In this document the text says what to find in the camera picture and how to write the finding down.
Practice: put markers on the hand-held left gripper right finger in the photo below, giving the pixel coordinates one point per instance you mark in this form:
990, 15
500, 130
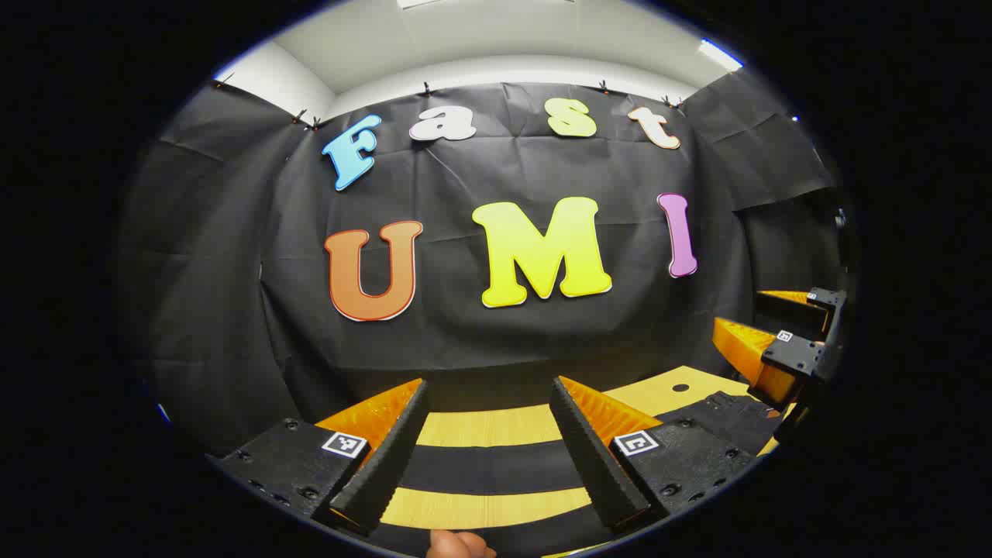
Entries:
593, 465

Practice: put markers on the dark grey jeans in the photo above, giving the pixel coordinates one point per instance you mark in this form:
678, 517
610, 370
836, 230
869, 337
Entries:
488, 467

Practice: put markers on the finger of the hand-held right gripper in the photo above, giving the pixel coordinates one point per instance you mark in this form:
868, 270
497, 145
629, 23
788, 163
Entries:
798, 358
790, 314

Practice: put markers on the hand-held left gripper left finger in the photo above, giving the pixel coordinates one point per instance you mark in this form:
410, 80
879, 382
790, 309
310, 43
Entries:
387, 465

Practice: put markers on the row of black cloth clips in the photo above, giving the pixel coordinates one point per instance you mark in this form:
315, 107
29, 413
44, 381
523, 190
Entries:
425, 90

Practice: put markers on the black backdrop cloth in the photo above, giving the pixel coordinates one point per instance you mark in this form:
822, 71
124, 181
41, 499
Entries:
449, 341

